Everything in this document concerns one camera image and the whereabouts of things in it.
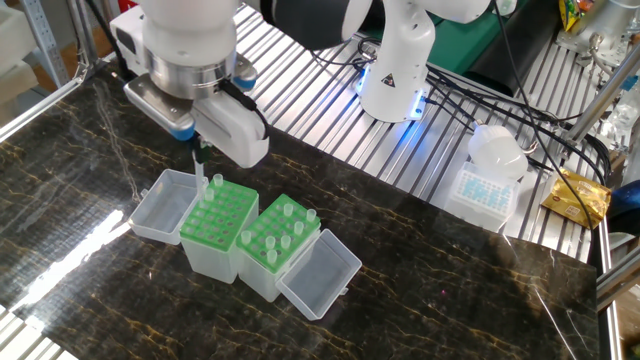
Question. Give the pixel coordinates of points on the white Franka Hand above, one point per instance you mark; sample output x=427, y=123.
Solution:
x=235, y=135

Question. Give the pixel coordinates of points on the clear large pipette tip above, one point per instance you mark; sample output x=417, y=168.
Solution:
x=272, y=256
x=285, y=241
x=288, y=209
x=270, y=242
x=218, y=180
x=298, y=228
x=311, y=215
x=246, y=236
x=199, y=185
x=209, y=194

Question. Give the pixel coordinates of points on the clear tip box green rack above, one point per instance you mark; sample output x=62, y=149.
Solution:
x=257, y=280
x=210, y=265

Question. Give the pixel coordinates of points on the silver white second robot arm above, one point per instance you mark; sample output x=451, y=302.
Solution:
x=605, y=25

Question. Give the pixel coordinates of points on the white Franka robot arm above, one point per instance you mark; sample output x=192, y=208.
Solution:
x=190, y=30

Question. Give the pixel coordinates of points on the diagonal aluminium strut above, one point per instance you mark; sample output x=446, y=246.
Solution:
x=85, y=30

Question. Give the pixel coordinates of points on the white foam block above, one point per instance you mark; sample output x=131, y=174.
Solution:
x=15, y=55

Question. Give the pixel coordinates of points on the black marble pattern board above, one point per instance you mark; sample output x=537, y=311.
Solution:
x=425, y=290

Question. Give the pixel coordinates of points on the dark green mat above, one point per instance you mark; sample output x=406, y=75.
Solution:
x=460, y=45

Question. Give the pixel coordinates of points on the clear tip box blue rack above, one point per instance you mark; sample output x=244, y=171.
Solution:
x=480, y=200

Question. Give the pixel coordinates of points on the white translucent plastic container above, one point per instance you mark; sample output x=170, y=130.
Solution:
x=497, y=150

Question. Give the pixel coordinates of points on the black cylindrical bin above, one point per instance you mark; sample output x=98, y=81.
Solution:
x=515, y=50

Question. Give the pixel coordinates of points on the gold foil bag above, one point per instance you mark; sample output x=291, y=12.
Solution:
x=575, y=200

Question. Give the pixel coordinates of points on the yellow red snack bag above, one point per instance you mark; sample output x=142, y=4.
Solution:
x=572, y=12

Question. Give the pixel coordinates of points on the clear plastic bag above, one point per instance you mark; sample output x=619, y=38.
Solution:
x=622, y=117

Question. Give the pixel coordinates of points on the dark blue object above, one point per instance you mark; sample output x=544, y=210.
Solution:
x=625, y=205

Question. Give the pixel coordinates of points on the grey wrist camera blue label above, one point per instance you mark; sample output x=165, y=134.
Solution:
x=155, y=102

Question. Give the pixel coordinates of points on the perforated metal shelf post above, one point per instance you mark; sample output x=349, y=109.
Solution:
x=45, y=45

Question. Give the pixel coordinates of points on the aluminium frame bar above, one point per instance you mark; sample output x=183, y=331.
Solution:
x=620, y=282
x=605, y=95

